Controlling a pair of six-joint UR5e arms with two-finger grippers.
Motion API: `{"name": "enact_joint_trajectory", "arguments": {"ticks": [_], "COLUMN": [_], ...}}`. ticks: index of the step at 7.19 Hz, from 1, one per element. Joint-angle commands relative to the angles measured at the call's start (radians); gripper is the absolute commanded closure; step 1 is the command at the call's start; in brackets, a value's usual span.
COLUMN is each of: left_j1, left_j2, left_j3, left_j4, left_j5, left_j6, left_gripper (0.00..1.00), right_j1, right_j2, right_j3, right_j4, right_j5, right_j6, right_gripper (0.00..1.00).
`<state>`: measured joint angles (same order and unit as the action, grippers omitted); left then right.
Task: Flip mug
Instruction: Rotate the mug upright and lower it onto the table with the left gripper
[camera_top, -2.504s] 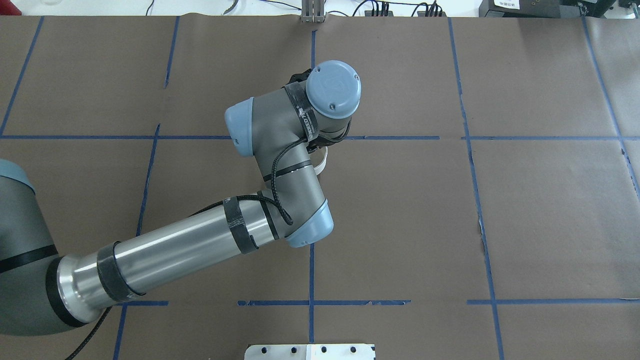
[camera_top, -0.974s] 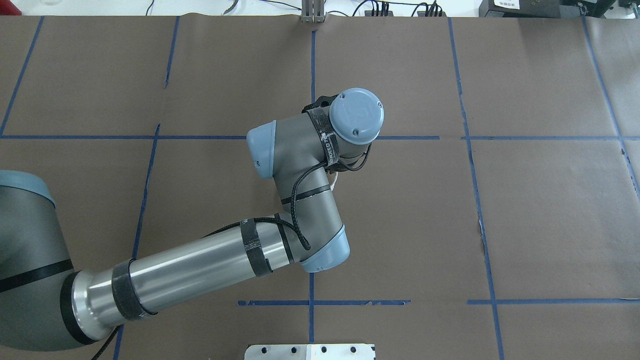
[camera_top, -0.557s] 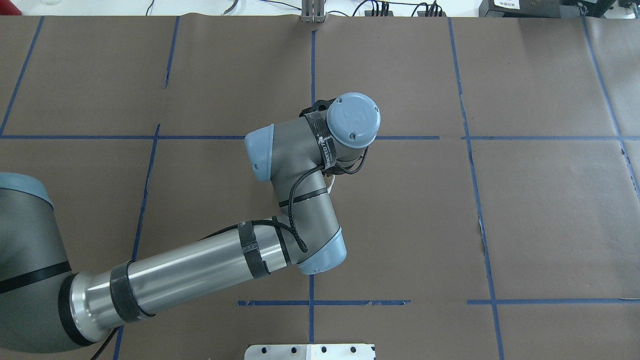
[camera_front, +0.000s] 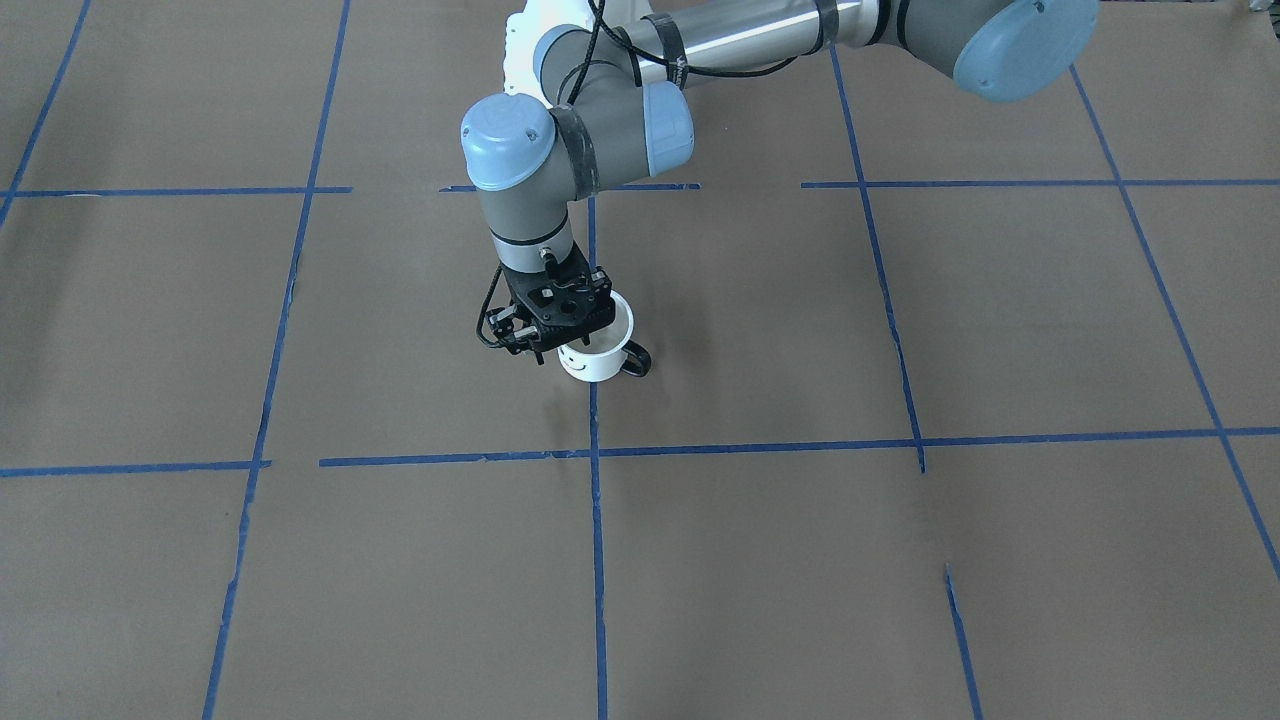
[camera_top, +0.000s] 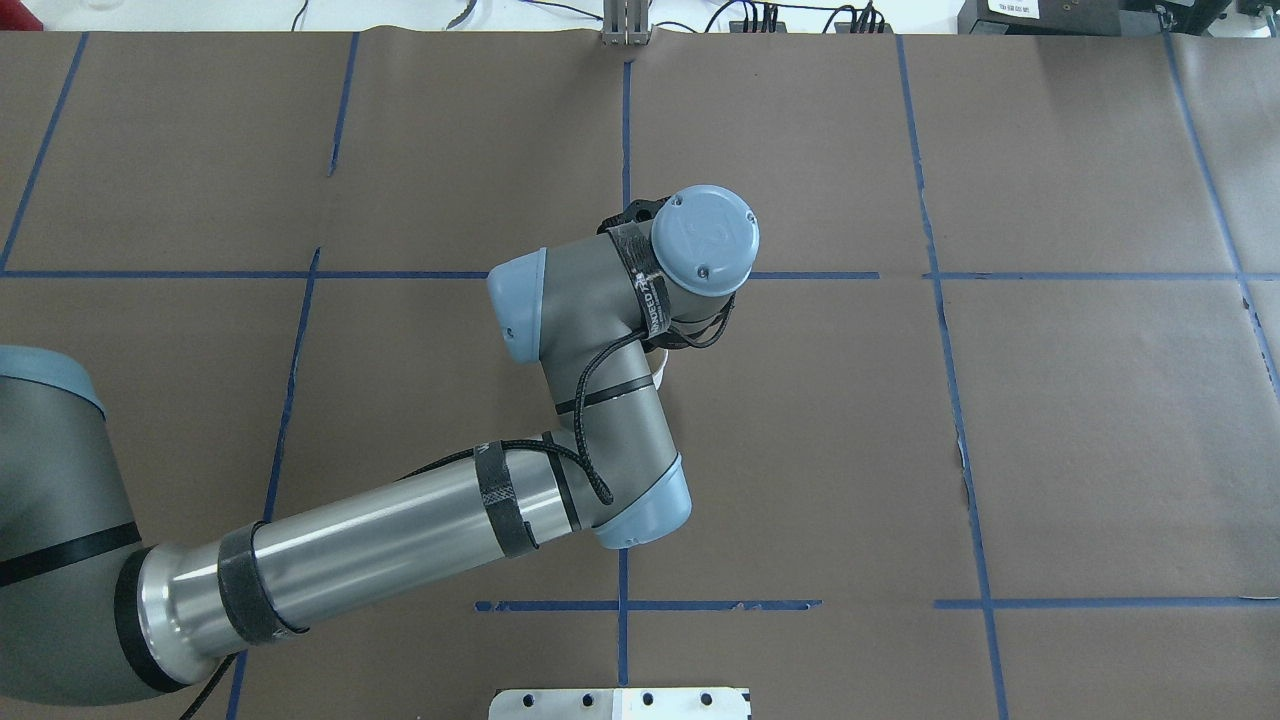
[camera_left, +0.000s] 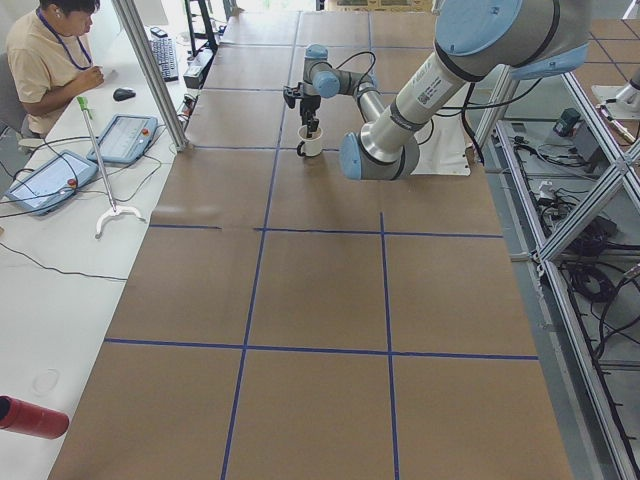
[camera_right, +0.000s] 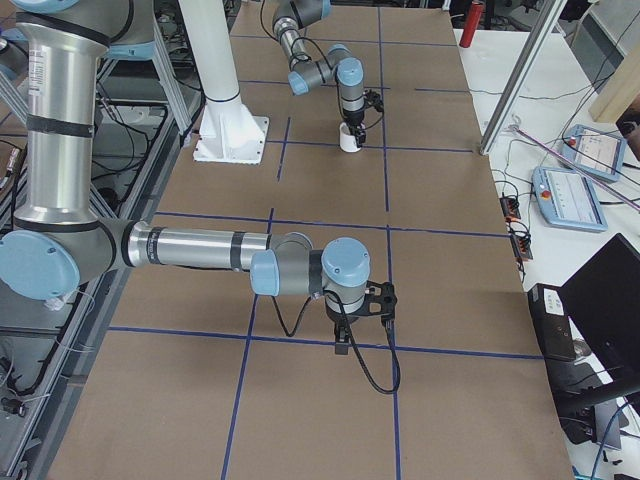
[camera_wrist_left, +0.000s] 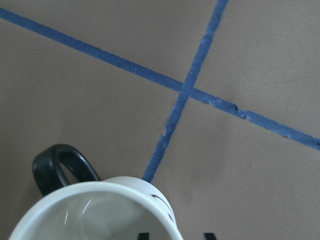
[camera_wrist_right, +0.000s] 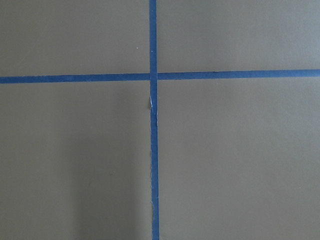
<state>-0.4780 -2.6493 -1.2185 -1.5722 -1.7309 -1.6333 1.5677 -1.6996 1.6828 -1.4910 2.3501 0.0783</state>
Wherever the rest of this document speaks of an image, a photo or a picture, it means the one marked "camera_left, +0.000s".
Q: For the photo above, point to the brown paper table cover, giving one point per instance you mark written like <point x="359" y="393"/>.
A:
<point x="283" y="322"/>

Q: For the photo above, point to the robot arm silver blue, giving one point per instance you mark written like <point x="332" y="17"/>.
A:
<point x="536" y="39"/>

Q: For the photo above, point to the near blue teach pendant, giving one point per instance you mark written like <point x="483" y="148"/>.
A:
<point x="49" y="186"/>

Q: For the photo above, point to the black box with label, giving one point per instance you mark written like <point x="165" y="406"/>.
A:
<point x="198" y="69"/>

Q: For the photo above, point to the aluminium frame post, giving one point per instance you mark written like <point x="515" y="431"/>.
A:
<point x="129" y="18"/>

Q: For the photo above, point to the red cylindrical bottle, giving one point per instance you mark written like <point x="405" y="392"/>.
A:
<point x="22" y="417"/>

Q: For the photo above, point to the person in beige shirt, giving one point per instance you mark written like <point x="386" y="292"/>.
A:
<point x="50" y="59"/>

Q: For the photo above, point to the black computer keyboard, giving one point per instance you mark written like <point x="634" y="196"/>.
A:
<point x="164" y="52"/>

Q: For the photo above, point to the black computer mouse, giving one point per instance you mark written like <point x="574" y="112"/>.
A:
<point x="121" y="94"/>

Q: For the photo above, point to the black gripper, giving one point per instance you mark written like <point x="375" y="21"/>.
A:
<point x="310" y="106"/>

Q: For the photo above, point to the reacher grabber stick tool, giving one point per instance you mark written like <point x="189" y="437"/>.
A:
<point x="114" y="209"/>

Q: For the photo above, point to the blue teach pendant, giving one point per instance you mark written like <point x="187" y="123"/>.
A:
<point x="49" y="186"/>
<point x="125" y="138"/>

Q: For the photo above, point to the aluminium side frame rail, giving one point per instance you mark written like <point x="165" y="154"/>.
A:
<point x="569" y="148"/>

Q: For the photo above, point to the far blue teach pendant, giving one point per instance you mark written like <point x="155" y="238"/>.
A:
<point x="125" y="138"/>

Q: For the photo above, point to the white smiley mug black handle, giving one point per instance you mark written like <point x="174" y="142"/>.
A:
<point x="309" y="147"/>

